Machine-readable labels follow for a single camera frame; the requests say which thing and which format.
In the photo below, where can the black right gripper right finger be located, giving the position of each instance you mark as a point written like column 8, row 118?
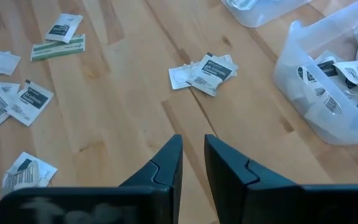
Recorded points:
column 228, row 174

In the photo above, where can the clear plastic bin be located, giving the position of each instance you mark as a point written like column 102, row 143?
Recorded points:
column 294, row 81
column 259, row 17

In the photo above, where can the green striped bandage wrapper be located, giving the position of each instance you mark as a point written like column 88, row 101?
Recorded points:
column 57, row 51

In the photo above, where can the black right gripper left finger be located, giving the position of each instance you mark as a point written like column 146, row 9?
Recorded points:
column 166, row 174

